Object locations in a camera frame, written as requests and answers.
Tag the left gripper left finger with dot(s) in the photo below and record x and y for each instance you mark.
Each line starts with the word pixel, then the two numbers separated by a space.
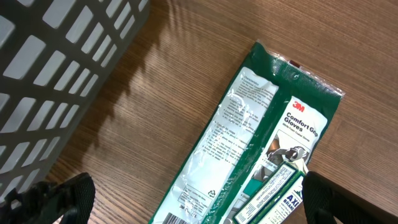
pixel 47 202

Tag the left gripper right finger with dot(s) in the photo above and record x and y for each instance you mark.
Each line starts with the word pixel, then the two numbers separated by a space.
pixel 326 202

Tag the green white balm box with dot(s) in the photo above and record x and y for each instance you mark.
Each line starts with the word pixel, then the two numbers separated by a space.
pixel 275 200

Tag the green white gloves package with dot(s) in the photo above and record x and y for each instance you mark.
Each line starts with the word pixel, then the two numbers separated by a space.
pixel 271 113

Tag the grey plastic mesh basket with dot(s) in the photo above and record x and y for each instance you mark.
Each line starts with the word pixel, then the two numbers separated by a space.
pixel 55 57

